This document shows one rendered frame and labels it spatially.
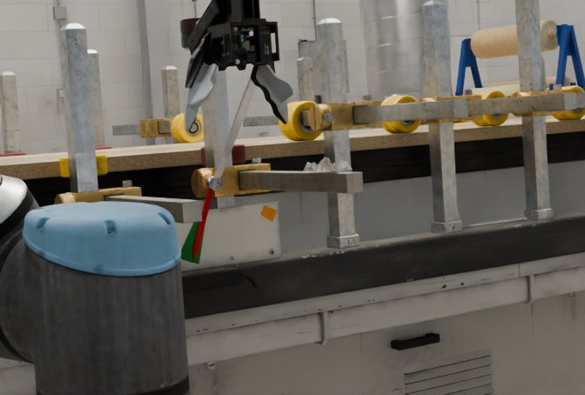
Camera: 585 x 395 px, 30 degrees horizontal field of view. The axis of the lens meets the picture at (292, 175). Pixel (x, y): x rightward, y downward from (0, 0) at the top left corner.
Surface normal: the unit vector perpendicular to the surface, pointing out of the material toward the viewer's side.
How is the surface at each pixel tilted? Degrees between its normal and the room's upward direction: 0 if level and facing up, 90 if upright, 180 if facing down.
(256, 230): 90
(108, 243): 85
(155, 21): 90
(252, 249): 90
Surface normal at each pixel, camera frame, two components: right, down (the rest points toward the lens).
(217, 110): 0.52, 0.01
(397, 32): -0.31, 0.07
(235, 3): -0.86, 0.08
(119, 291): 0.29, 0.03
